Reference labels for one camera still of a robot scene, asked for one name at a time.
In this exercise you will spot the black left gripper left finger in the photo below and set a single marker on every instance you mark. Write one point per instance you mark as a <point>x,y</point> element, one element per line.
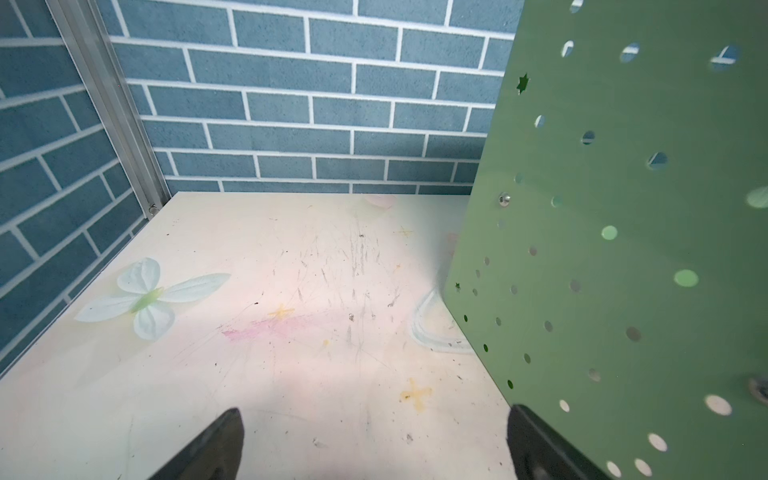
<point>215,453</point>

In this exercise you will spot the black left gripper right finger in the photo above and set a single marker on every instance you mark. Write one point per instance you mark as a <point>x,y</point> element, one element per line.
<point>539,452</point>

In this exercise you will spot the green wooden shelf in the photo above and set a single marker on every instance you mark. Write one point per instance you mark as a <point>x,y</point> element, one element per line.
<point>611,271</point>

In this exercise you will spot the aluminium corner post left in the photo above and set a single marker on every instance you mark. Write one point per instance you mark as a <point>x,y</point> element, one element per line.
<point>87,41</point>

